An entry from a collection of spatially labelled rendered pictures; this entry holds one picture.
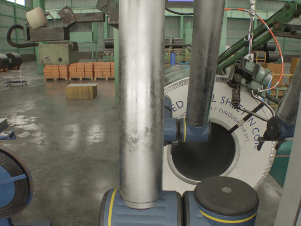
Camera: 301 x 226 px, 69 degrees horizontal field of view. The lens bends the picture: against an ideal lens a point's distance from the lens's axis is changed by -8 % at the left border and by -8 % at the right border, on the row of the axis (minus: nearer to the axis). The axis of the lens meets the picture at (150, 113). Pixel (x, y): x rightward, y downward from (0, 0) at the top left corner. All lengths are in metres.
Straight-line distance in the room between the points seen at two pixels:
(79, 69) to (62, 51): 11.33
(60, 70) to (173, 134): 12.18
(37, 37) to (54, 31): 0.11
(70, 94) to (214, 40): 7.19
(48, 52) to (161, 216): 1.09
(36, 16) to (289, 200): 1.40
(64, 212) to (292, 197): 2.29
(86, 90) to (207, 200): 7.13
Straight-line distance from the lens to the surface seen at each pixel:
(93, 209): 2.56
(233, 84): 1.64
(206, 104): 0.96
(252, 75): 1.64
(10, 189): 1.94
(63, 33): 1.45
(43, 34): 1.50
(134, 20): 0.66
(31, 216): 2.65
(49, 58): 1.45
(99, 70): 12.34
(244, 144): 1.94
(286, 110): 1.18
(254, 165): 2.05
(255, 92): 1.65
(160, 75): 0.66
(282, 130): 1.21
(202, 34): 0.83
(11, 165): 1.84
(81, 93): 7.73
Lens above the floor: 1.54
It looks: 15 degrees down
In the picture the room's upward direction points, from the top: straight up
